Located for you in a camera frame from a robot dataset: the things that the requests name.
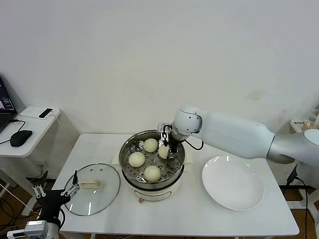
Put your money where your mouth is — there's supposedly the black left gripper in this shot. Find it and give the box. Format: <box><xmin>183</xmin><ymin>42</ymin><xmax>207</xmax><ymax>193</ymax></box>
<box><xmin>32</xmin><ymin>170</ymin><xmax>82</xmax><ymax>221</ymax></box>

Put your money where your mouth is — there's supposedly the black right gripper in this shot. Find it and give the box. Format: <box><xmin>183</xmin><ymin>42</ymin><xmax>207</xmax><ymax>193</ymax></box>
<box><xmin>159</xmin><ymin>129</ymin><xmax>186</xmax><ymax>154</ymax></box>

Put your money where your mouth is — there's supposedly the white steamed baozi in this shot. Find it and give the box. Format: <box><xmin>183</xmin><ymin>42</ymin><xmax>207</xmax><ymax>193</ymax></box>
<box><xmin>144</xmin><ymin>138</ymin><xmax>159</xmax><ymax>153</ymax></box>
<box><xmin>144</xmin><ymin>165</ymin><xmax>161</xmax><ymax>182</ymax></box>
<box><xmin>158</xmin><ymin>145</ymin><xmax>169</xmax><ymax>159</ymax></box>
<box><xmin>128</xmin><ymin>151</ymin><xmax>146</xmax><ymax>168</ymax></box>

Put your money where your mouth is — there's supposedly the glass lid with cream handle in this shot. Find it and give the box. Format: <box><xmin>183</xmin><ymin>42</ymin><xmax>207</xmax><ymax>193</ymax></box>
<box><xmin>63</xmin><ymin>163</ymin><xmax>121</xmax><ymax>216</ymax></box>

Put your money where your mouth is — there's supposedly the black computer mouse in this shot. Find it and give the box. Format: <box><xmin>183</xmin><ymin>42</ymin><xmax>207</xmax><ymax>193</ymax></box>
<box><xmin>9</xmin><ymin>129</ymin><xmax>33</xmax><ymax>147</ymax></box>

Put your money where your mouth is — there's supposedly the stainless steel steamer basket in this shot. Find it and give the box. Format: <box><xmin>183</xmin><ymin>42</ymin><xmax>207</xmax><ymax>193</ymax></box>
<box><xmin>119</xmin><ymin>129</ymin><xmax>186</xmax><ymax>184</ymax></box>

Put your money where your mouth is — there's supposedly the white side table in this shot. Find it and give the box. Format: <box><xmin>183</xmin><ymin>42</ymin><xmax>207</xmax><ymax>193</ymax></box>
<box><xmin>0</xmin><ymin>106</ymin><xmax>81</xmax><ymax>216</ymax></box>

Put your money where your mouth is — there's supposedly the small black white device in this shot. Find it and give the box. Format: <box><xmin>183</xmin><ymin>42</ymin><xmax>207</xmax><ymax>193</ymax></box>
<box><xmin>38</xmin><ymin>108</ymin><xmax>55</xmax><ymax>119</ymax></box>

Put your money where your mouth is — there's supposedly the white round plate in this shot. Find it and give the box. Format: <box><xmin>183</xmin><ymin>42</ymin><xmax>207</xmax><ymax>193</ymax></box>
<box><xmin>201</xmin><ymin>155</ymin><xmax>264</xmax><ymax>212</ymax></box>

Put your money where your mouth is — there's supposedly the flat white box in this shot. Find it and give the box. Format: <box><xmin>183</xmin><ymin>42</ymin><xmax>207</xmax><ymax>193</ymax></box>
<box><xmin>19</xmin><ymin>106</ymin><xmax>60</xmax><ymax>120</ymax></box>

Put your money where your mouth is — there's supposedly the black laptop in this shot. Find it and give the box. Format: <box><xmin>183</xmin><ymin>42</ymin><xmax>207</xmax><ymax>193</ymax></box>
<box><xmin>0</xmin><ymin>74</ymin><xmax>18</xmax><ymax>134</ymax></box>

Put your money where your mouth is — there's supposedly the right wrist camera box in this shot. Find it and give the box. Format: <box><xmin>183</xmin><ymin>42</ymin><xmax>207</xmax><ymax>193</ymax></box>
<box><xmin>158</xmin><ymin>121</ymin><xmax>173</xmax><ymax>134</ymax></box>

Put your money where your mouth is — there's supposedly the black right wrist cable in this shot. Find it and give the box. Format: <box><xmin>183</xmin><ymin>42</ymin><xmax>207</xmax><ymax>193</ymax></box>
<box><xmin>184</xmin><ymin>139</ymin><xmax>204</xmax><ymax>151</ymax></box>

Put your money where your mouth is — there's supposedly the white floor cable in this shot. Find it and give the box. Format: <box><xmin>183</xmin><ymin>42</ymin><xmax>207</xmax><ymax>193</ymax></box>
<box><xmin>0</xmin><ymin>184</ymin><xmax>35</xmax><ymax>214</ymax></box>

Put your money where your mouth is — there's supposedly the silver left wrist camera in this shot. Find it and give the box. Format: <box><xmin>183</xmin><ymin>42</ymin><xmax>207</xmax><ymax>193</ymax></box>
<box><xmin>7</xmin><ymin>220</ymin><xmax>49</xmax><ymax>239</ymax></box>

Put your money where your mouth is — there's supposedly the black floor cable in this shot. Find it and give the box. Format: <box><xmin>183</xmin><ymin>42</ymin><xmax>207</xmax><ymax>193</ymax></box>
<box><xmin>0</xmin><ymin>196</ymin><xmax>33</xmax><ymax>226</ymax></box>

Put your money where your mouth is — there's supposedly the black mouse cable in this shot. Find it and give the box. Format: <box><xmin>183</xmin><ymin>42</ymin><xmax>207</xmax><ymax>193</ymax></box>
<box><xmin>0</xmin><ymin>119</ymin><xmax>26</xmax><ymax>145</ymax></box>

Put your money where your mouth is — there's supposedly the black power cable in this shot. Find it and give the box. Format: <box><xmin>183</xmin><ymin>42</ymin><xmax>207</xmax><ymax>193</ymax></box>
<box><xmin>280</xmin><ymin>164</ymin><xmax>315</xmax><ymax>218</ymax></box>

